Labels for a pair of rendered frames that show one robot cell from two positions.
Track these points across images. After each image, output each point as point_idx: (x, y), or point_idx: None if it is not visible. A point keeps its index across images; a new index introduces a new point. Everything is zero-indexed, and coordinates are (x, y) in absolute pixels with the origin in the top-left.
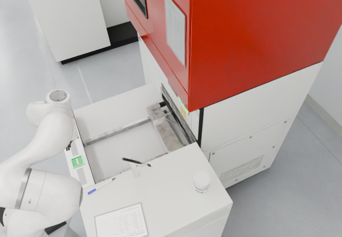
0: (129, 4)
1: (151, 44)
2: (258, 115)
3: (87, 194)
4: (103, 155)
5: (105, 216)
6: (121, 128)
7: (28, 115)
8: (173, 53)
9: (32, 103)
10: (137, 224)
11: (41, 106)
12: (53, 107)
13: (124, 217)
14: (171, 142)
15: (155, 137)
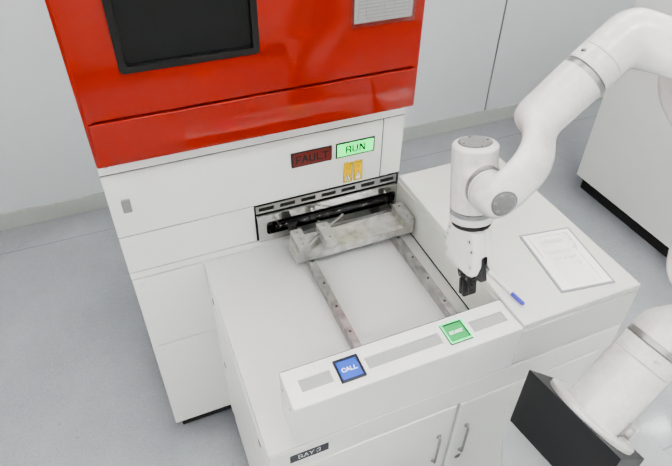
0: (129, 110)
1: (267, 105)
2: None
3: (524, 307)
4: None
5: (557, 277)
6: (337, 303)
7: (541, 162)
8: (372, 30)
9: (517, 151)
10: (556, 239)
11: (535, 121)
12: (570, 63)
13: (551, 253)
14: (381, 223)
15: (356, 259)
